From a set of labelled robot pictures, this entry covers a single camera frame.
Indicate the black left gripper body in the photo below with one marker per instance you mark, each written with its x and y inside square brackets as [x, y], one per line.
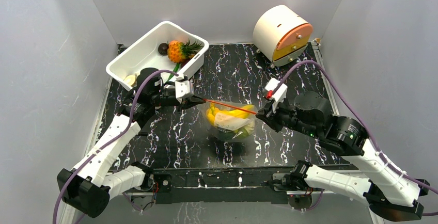
[163, 98]

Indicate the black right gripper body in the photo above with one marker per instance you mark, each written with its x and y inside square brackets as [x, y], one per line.
[272, 115]

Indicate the yellow toy banana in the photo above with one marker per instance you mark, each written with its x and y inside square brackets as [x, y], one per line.
[229, 119]

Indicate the clear zip bag orange zipper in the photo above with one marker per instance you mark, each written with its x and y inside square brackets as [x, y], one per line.
[220, 133]

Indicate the light green toy cabbage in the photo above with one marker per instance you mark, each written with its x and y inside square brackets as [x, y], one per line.
[244, 132]

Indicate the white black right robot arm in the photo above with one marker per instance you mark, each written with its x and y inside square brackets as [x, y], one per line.
[387, 193]

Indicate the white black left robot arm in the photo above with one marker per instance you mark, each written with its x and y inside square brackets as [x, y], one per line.
[113, 147]

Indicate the cream halved toy fruit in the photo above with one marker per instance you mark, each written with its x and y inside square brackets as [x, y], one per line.
[130, 80]

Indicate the orange toy pineapple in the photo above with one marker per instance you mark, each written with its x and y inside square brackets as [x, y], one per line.
[179, 52]

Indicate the white plastic bin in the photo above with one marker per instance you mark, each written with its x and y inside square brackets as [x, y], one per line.
[144, 54]

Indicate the dark purple toy fruit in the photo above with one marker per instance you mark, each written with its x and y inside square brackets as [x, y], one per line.
[163, 49]

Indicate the cream round drum orange face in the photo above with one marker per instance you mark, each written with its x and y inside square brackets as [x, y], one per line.
[281, 35]

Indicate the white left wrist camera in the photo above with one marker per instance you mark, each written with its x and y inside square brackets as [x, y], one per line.
[183, 90]

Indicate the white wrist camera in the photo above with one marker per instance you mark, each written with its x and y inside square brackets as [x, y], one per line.
[183, 90]
[275, 91]

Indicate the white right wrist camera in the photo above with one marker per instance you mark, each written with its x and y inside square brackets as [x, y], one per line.
[275, 91]

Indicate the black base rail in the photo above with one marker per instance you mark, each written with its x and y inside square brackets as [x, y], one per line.
[219, 183]

